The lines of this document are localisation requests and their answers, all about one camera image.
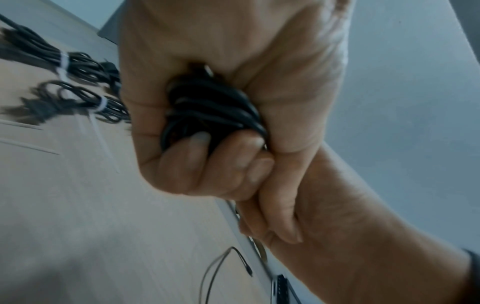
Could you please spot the person's left hand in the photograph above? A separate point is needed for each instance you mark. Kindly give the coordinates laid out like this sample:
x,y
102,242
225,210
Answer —
x,y
243,35

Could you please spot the person's right hand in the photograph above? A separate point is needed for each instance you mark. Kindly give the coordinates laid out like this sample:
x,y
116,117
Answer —
x,y
356,237

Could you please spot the small black screen device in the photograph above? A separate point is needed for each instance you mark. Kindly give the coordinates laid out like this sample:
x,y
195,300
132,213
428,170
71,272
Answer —
x,y
283,292

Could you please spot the light wooden table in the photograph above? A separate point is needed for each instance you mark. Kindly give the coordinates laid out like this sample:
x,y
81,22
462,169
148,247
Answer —
x,y
75,207

